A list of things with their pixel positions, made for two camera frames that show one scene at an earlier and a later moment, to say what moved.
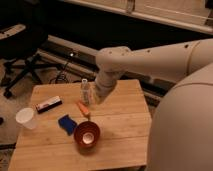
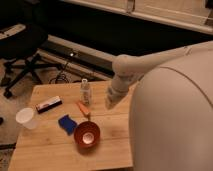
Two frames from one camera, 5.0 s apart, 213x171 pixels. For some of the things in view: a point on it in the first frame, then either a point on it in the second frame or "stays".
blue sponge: (67, 124) stays
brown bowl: (87, 135) stays
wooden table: (75, 132) stays
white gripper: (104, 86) → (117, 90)
